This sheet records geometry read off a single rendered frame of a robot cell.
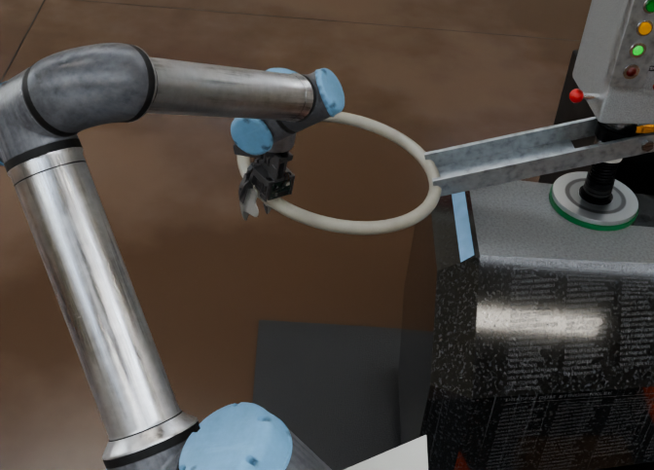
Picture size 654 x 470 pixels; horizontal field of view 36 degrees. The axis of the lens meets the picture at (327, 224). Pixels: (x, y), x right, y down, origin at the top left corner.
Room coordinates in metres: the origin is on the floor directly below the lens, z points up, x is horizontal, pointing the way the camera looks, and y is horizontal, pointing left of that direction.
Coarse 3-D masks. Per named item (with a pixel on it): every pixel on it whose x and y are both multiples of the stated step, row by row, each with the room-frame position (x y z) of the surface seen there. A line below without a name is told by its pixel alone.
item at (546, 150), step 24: (480, 144) 2.06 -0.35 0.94; (504, 144) 2.07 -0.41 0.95; (528, 144) 2.08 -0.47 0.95; (552, 144) 2.08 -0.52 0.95; (600, 144) 2.00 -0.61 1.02; (624, 144) 2.00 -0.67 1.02; (648, 144) 2.00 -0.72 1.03; (456, 168) 2.03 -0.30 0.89; (480, 168) 1.96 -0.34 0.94; (504, 168) 1.96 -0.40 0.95; (528, 168) 1.97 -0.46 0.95; (552, 168) 1.98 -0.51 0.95; (456, 192) 1.94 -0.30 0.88
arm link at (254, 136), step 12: (240, 120) 1.63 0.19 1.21; (252, 120) 1.62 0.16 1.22; (264, 120) 1.63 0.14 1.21; (240, 132) 1.63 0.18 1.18; (252, 132) 1.62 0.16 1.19; (264, 132) 1.62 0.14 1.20; (276, 132) 1.63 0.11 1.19; (240, 144) 1.63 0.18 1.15; (252, 144) 1.62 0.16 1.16; (264, 144) 1.62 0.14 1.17
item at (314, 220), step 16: (368, 128) 2.16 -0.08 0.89; (384, 128) 2.15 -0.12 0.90; (400, 144) 2.12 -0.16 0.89; (416, 144) 2.10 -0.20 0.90; (240, 160) 1.90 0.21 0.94; (432, 176) 1.97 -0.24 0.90; (432, 192) 1.91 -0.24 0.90; (272, 208) 1.76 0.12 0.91; (288, 208) 1.74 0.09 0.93; (416, 208) 1.83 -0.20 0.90; (432, 208) 1.85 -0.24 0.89; (320, 224) 1.72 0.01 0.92; (336, 224) 1.72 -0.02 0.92; (352, 224) 1.73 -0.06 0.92; (368, 224) 1.74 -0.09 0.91; (384, 224) 1.75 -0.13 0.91; (400, 224) 1.76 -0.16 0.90
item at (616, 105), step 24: (600, 0) 2.10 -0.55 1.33; (624, 0) 1.98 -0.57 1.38; (600, 24) 2.06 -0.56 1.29; (600, 48) 2.03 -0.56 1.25; (576, 72) 2.12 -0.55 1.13; (600, 72) 2.00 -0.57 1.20; (648, 72) 1.95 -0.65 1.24; (600, 96) 1.96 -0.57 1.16; (624, 96) 1.94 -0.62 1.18; (648, 96) 1.95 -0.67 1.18; (600, 120) 1.94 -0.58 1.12; (624, 120) 1.95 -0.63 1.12; (648, 120) 1.96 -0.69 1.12
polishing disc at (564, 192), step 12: (564, 180) 2.12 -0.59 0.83; (576, 180) 2.12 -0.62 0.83; (552, 192) 2.07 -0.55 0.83; (564, 192) 2.06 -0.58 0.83; (576, 192) 2.07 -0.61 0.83; (612, 192) 2.09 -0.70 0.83; (624, 192) 2.09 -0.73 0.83; (564, 204) 2.01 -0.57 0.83; (576, 204) 2.01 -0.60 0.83; (588, 204) 2.02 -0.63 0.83; (612, 204) 2.03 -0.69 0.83; (624, 204) 2.04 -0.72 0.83; (636, 204) 2.04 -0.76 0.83; (576, 216) 1.97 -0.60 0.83; (588, 216) 1.97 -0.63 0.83; (600, 216) 1.97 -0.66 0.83; (612, 216) 1.98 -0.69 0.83; (624, 216) 1.99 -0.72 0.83
